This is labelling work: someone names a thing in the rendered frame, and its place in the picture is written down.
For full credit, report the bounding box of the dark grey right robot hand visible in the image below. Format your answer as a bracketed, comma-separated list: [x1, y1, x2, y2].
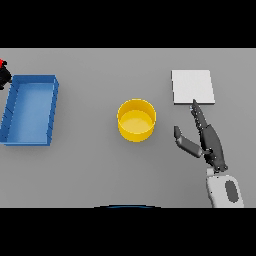
[173, 98, 229, 174]

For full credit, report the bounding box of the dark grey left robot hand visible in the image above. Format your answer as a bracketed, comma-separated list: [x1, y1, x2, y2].
[0, 64, 13, 91]

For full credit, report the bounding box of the pale square measuring scale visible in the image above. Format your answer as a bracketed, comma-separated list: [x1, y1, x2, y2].
[171, 69, 216, 106]

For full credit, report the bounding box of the yellow bowl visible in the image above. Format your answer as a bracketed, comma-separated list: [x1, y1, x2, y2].
[116, 98, 157, 143]

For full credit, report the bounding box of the blue tray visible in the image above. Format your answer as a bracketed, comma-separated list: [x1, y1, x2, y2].
[0, 74, 60, 147]

